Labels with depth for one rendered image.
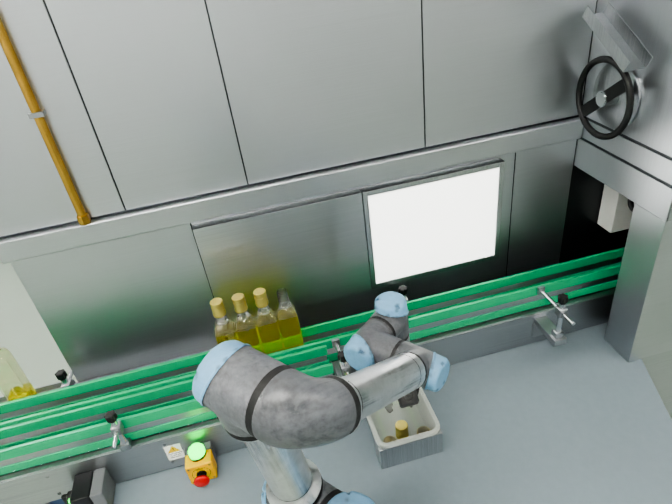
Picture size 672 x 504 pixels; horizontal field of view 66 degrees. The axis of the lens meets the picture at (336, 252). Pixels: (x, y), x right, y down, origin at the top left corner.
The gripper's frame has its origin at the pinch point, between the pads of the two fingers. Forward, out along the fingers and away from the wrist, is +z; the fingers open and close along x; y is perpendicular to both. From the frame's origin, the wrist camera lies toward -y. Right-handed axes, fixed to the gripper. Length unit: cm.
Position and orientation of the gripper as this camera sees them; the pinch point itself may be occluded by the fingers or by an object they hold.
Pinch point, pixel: (401, 408)
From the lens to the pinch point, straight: 143.4
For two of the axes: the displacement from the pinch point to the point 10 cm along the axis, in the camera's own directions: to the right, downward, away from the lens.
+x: -9.7, 2.1, -1.1
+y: -2.1, -5.2, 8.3
